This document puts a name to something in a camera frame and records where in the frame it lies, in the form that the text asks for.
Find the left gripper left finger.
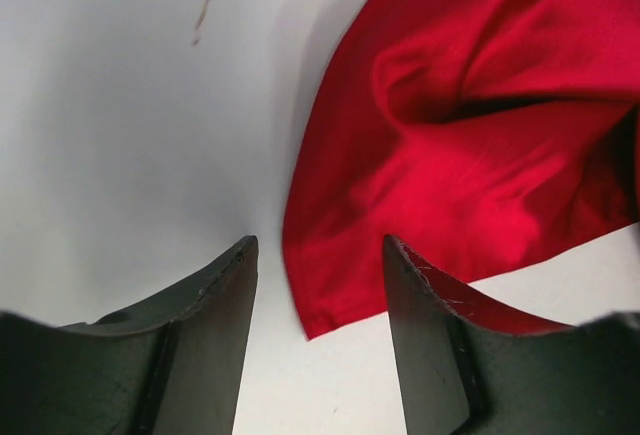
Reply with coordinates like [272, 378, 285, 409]
[1, 236, 259, 434]

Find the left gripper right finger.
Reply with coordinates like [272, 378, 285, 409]
[382, 236, 639, 434]

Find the red cloth napkin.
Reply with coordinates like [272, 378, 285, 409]
[282, 0, 639, 339]

